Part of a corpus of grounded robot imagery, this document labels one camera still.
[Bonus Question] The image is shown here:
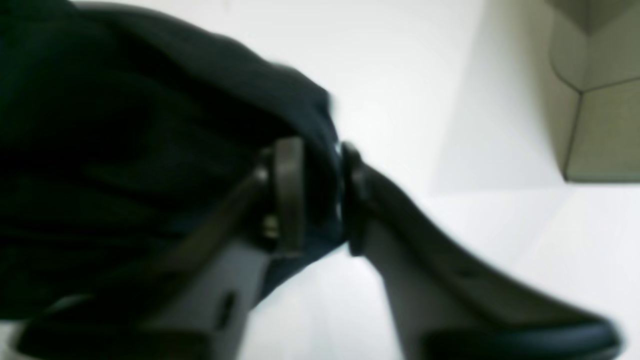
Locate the black t-shirt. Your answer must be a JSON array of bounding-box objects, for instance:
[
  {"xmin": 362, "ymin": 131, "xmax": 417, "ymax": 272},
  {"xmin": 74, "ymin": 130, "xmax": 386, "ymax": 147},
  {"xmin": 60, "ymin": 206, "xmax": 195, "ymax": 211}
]
[{"xmin": 0, "ymin": 0, "xmax": 344, "ymax": 321}]

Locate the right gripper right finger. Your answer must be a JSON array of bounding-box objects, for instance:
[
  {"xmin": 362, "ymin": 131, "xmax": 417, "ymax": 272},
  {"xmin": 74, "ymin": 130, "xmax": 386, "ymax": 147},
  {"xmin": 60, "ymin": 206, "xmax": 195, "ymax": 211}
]
[{"xmin": 341, "ymin": 142, "xmax": 623, "ymax": 360}]

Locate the white cardboard box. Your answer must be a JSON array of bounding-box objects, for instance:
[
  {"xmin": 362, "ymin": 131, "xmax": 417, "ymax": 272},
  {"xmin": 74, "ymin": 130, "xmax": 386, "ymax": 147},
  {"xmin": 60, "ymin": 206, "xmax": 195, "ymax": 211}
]
[{"xmin": 549, "ymin": 0, "xmax": 640, "ymax": 184}]

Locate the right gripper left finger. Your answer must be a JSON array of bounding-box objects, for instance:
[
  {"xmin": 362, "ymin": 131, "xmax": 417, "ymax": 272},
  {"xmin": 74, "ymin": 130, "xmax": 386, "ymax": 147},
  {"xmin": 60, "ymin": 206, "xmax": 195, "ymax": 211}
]
[{"xmin": 14, "ymin": 137, "xmax": 306, "ymax": 360}]

